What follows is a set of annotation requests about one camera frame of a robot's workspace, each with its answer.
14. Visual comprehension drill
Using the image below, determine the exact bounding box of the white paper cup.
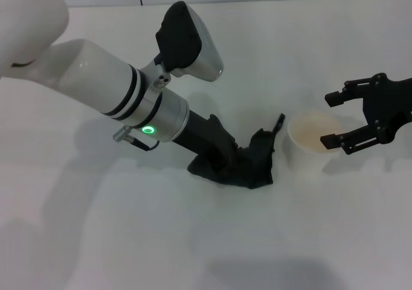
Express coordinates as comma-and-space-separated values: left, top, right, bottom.
286, 110, 342, 184

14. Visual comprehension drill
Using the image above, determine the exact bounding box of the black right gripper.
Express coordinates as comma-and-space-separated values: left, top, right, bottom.
319, 72, 412, 156

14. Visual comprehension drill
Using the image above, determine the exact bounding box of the dark blue rag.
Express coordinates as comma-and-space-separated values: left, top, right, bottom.
186, 112, 286, 191

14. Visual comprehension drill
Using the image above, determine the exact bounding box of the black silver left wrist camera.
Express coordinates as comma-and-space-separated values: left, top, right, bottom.
154, 1, 225, 83

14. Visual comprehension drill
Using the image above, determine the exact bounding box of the silver plug with black cable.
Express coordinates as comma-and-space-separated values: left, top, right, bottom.
112, 125, 161, 151

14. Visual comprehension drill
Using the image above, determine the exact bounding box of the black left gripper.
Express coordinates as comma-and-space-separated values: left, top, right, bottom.
173, 108, 239, 175

